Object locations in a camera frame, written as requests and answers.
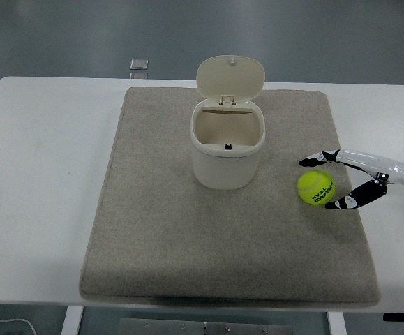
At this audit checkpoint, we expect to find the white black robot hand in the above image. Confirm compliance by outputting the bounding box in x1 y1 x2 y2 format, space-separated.
298 149 404 211

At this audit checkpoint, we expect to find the yellow tennis ball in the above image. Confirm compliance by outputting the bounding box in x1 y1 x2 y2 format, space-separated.
297 169 336 207

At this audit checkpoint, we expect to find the cream lidded plastic box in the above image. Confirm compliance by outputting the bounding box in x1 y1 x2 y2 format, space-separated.
190 54 267 191

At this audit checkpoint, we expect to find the white table leg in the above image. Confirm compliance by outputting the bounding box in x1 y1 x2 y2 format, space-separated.
61 305 84 335
327 311 345 335

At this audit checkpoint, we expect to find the beige fabric mat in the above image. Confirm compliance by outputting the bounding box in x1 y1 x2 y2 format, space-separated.
78 86 382 308

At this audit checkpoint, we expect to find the grey metal plate with screws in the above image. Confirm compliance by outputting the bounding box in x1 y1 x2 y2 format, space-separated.
119 317 293 335

